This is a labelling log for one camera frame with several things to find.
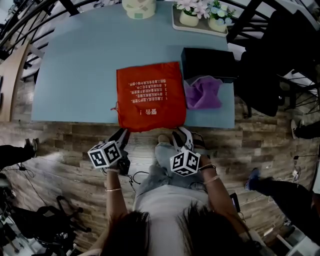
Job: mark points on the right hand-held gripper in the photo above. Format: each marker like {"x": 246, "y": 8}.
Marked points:
{"x": 185, "y": 162}

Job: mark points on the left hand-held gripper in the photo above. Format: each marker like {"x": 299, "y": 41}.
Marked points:
{"x": 105, "y": 155}

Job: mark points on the person's left forearm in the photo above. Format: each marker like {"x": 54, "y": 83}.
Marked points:
{"x": 115, "y": 202}

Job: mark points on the person's right forearm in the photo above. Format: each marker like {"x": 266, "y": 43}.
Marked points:
{"x": 220, "y": 200}

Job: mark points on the person's dark sandal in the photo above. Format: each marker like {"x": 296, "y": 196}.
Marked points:
{"x": 200, "y": 140}

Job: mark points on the person's beige shoe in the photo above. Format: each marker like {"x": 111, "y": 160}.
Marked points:
{"x": 163, "y": 138}

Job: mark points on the person's light jeans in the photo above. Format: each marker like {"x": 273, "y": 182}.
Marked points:
{"x": 162, "y": 155}

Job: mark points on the black wrist band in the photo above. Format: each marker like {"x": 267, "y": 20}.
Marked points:
{"x": 208, "y": 167}

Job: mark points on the purple cloth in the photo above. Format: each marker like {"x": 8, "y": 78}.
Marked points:
{"x": 202, "y": 92}

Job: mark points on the person's grey shirt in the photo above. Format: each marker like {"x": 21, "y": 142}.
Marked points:
{"x": 165, "y": 215}

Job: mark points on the black smartphone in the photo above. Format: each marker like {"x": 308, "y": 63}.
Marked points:
{"x": 235, "y": 201}

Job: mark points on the black box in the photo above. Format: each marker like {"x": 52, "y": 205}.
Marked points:
{"x": 207, "y": 62}

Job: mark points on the black office chair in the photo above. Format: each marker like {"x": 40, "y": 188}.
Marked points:
{"x": 262, "y": 82}

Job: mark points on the white tray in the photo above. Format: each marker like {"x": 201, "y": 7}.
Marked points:
{"x": 202, "y": 30}

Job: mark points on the white power strip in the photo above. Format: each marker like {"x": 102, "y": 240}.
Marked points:
{"x": 297, "y": 173}

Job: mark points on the wooden side table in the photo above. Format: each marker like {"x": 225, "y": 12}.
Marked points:
{"x": 15, "y": 82}

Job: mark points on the blue flowers in cream pot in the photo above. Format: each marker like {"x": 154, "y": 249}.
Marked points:
{"x": 217, "y": 25}

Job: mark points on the pink flowers in cream pot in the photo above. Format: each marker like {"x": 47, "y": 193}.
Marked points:
{"x": 188, "y": 18}

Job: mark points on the cream patterned bucket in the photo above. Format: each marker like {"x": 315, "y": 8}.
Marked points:
{"x": 138, "y": 8}

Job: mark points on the black metal railing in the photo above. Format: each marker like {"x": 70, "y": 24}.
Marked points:
{"x": 71, "y": 8}

